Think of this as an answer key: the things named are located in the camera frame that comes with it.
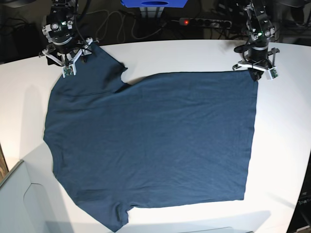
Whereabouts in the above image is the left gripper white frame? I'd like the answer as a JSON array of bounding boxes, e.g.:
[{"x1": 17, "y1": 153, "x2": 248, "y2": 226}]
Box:
[{"x1": 232, "y1": 46, "x2": 280, "y2": 82}]

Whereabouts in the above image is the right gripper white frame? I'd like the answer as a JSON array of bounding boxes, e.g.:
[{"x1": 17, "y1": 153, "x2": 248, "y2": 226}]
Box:
[{"x1": 39, "y1": 36, "x2": 94, "y2": 68}]

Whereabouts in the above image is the dark blue T-shirt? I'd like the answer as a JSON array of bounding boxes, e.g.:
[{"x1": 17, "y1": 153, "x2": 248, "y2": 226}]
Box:
[{"x1": 43, "y1": 46, "x2": 258, "y2": 232}]

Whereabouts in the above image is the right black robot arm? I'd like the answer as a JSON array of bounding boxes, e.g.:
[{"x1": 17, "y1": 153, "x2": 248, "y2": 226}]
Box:
[{"x1": 39, "y1": 0, "x2": 93, "y2": 78}]

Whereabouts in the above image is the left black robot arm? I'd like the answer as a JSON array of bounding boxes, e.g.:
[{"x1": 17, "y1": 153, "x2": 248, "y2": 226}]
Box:
[{"x1": 232, "y1": 0, "x2": 280, "y2": 82}]

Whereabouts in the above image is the blue box with slot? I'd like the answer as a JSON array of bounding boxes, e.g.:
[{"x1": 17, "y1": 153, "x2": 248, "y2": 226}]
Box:
[{"x1": 121, "y1": 0, "x2": 187, "y2": 8}]

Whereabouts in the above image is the grey panel at lower left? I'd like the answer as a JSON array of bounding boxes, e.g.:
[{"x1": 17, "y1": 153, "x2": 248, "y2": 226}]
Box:
[{"x1": 0, "y1": 159, "x2": 73, "y2": 233}]

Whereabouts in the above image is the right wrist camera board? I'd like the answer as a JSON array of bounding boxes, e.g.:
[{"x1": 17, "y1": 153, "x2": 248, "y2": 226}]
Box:
[{"x1": 62, "y1": 64, "x2": 76, "y2": 78}]

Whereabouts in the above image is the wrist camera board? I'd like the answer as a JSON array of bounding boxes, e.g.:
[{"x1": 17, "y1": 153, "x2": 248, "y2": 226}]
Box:
[
  {"x1": 265, "y1": 67, "x2": 279, "y2": 81},
  {"x1": 62, "y1": 64, "x2": 76, "y2": 78}
]

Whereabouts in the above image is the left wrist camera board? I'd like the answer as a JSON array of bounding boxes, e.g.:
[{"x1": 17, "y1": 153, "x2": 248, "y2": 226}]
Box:
[{"x1": 265, "y1": 67, "x2": 279, "y2": 81}]

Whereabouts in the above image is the black power strip red switch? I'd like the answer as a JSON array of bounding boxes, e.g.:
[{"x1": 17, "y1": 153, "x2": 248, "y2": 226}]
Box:
[{"x1": 178, "y1": 17, "x2": 232, "y2": 29}]

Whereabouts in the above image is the white cable behind table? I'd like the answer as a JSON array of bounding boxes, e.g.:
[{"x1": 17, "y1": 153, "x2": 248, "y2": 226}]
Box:
[{"x1": 95, "y1": 9, "x2": 168, "y2": 41}]

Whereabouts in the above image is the aluminium mounting post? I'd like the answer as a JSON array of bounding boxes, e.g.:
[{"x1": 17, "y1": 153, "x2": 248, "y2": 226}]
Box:
[{"x1": 139, "y1": 7, "x2": 164, "y2": 19}]

